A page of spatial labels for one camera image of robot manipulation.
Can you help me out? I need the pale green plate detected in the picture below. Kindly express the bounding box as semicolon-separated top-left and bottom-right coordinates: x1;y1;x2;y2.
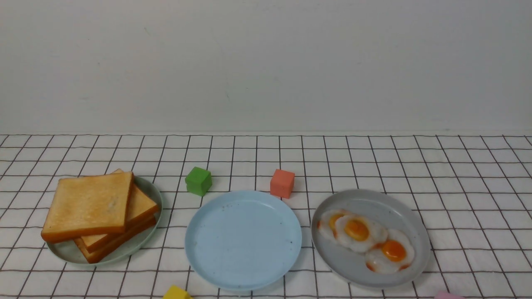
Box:
46;176;165;267

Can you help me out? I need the white grid tablecloth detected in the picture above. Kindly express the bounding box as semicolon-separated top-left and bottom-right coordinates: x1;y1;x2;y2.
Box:
0;134;532;299

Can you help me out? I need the toast slice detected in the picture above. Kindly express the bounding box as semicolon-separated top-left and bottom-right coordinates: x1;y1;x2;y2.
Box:
74;182;159;253
41;172;134;243
74;216;157;264

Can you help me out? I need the orange cube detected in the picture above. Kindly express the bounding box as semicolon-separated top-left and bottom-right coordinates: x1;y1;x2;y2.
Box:
270;169;295;199

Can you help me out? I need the fried egg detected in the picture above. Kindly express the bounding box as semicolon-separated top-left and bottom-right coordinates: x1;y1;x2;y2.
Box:
317;209;352;244
365;229;415;274
335;214;388;254

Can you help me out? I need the pink block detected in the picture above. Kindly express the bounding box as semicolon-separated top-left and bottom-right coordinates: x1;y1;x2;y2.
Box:
433;291;466;299

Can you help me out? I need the light blue plate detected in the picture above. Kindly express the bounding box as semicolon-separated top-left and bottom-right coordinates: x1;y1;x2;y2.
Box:
185;190;303;291

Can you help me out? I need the green cube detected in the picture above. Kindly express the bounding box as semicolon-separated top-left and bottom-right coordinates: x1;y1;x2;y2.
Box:
185;167;212;197

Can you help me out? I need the yellow cube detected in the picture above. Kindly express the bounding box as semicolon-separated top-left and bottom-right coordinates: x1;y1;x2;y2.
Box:
162;284;193;299

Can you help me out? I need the grey plate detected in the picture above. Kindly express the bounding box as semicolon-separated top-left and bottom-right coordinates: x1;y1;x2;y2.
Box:
311;189;431;289

